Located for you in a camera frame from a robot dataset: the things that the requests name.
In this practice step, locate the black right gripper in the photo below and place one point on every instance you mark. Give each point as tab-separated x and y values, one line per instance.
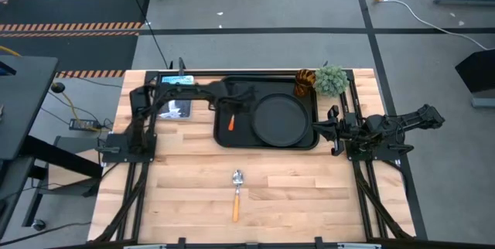
342	130

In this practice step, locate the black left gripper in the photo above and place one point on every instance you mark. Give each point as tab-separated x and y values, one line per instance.
236	96

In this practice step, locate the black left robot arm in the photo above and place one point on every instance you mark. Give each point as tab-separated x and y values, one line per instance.
181	90

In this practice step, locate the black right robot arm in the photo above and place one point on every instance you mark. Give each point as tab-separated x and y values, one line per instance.
410	119

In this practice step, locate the black plastic tray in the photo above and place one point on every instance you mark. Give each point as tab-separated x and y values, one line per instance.
239	138

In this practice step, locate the black round plate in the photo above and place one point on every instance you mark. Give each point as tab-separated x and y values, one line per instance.
280	119

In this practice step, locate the amber ribbed glass cup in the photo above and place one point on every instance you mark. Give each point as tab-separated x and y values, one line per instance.
304	82

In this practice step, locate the green artificial plant ball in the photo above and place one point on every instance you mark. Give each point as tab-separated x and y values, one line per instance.
331	80

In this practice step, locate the black table clamp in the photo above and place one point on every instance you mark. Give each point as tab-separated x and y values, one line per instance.
181	242
319	242

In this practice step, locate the black power strip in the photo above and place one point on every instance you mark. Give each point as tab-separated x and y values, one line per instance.
83	124

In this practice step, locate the grey table foot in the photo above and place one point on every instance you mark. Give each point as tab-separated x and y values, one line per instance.
483	103

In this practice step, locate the black box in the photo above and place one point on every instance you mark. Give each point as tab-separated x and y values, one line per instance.
477	71

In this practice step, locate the black hazard striped floor mat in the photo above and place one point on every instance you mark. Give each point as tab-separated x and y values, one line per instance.
69	9

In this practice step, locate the dark grey desk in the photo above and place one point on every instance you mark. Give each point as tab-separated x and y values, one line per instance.
23	102

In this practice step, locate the black caster wheel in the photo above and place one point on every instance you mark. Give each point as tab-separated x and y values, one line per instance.
38	224

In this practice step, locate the black desk leg frame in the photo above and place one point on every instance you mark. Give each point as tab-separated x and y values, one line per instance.
58	156

